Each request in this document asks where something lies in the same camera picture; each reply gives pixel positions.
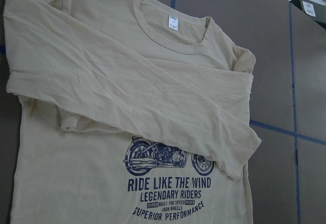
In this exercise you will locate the beige long-sleeve printed shirt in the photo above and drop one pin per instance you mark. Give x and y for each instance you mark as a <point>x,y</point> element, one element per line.
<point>132,112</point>

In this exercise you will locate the black power adapter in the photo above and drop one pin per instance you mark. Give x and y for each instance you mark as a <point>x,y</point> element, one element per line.
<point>312,9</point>

